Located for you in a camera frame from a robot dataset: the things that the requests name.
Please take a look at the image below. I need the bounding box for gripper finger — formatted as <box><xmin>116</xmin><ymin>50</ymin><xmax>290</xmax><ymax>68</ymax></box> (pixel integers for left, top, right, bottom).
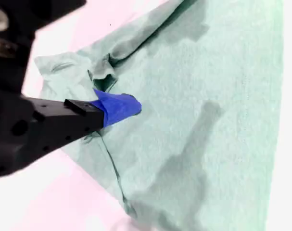
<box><xmin>15</xmin><ymin>88</ymin><xmax>142</xmax><ymax>167</ymax></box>

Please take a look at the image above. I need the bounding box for pale green T-shirt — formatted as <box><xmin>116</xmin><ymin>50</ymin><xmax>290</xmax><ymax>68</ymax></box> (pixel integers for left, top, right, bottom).
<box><xmin>34</xmin><ymin>0</ymin><xmax>285</xmax><ymax>231</ymax></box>

